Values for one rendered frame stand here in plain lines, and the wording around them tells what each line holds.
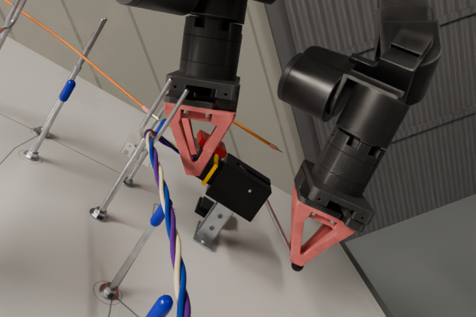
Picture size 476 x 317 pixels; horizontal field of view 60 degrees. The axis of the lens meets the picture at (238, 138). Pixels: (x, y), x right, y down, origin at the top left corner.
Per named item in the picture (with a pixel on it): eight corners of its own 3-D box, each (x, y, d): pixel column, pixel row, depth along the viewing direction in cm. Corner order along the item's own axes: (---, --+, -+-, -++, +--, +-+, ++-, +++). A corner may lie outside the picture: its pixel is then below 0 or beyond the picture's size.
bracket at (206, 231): (211, 252, 43) (237, 215, 42) (192, 240, 43) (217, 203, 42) (214, 232, 48) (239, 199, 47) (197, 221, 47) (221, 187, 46)
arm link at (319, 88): (440, 30, 40) (420, 87, 47) (336, -7, 45) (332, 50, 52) (381, 114, 36) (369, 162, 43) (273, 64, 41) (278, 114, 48)
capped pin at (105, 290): (96, 284, 30) (156, 190, 28) (115, 284, 31) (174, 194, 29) (101, 300, 29) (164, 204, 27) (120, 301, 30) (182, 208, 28)
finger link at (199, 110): (154, 177, 39) (165, 80, 37) (168, 156, 46) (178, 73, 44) (224, 187, 39) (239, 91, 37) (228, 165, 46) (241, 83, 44)
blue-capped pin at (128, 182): (130, 189, 45) (171, 124, 43) (118, 182, 45) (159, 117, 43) (134, 184, 46) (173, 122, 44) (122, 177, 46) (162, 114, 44)
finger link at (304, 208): (267, 262, 43) (307, 183, 41) (266, 231, 50) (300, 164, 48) (326, 287, 43) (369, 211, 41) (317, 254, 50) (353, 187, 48)
